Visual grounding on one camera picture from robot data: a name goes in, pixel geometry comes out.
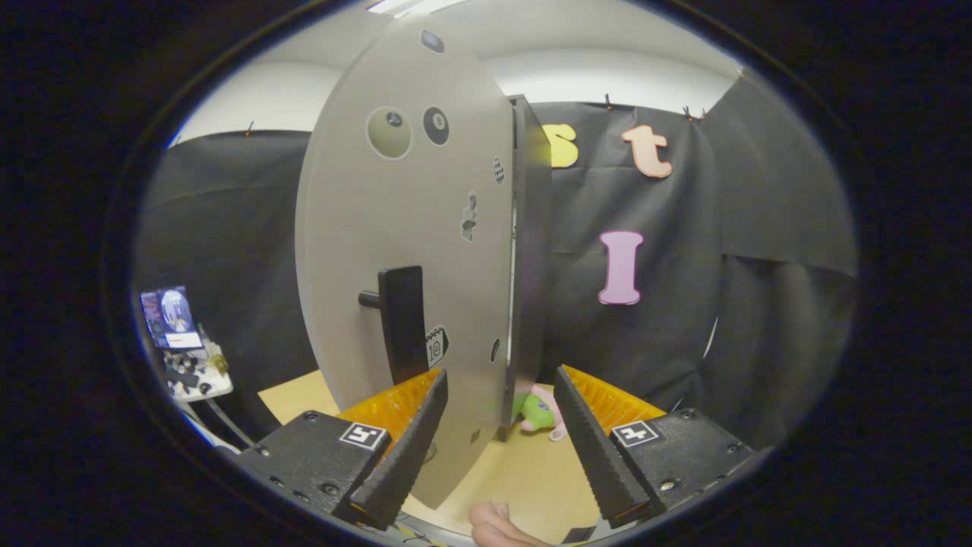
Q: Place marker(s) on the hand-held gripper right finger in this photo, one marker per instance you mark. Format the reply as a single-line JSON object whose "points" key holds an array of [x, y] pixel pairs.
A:
{"points": [[600, 463]]}

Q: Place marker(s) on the black backdrop cloth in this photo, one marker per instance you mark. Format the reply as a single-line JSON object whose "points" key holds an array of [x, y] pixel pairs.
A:
{"points": [[759, 304]]}

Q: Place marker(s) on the pink and green plush toy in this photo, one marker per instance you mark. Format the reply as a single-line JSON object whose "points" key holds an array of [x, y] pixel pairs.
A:
{"points": [[535, 410]]}

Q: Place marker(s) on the grey shoe cabinet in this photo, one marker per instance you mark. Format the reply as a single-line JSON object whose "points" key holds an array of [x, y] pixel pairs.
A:
{"points": [[534, 251]]}

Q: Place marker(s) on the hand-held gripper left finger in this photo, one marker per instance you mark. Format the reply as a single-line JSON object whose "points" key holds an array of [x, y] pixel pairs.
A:
{"points": [[402, 463]]}

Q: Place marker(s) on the tablet screen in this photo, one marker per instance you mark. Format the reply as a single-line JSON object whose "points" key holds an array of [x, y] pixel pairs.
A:
{"points": [[171, 315]]}

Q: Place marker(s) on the long ceiling light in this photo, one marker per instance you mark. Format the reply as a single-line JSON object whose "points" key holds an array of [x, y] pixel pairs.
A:
{"points": [[402, 6]]}

